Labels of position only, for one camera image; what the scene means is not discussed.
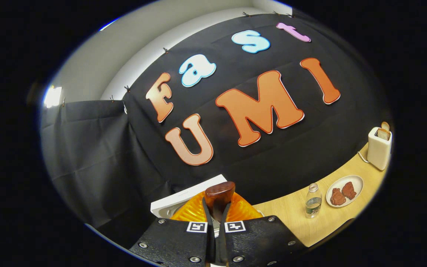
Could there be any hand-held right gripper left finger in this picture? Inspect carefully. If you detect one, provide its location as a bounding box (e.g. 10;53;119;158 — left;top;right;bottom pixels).
129;190;216;266

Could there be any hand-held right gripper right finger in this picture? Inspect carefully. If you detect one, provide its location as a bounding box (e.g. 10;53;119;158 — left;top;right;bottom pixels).
219;190;307;266

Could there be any brown wooden spoon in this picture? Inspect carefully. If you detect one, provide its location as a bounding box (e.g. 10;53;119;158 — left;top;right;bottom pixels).
204;181;236;223

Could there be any white rice cooker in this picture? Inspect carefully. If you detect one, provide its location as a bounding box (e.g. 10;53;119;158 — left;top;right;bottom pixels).
150;174;229;219

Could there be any clear plastic water bottle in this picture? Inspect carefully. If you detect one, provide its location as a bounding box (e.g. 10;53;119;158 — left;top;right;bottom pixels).
305;183;322;218

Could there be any red meat piece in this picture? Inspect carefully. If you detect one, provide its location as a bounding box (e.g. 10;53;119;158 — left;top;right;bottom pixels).
341;181;357;200
330;188;347;206

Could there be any black backdrop cloth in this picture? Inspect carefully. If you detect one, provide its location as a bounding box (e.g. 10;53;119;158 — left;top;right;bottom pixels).
39;13;394;228

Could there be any white oval plate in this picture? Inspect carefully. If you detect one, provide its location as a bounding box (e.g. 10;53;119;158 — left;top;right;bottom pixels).
326;175;364;208

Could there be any white toaster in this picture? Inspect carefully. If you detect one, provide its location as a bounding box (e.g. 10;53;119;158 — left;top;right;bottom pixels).
367;127;393;171

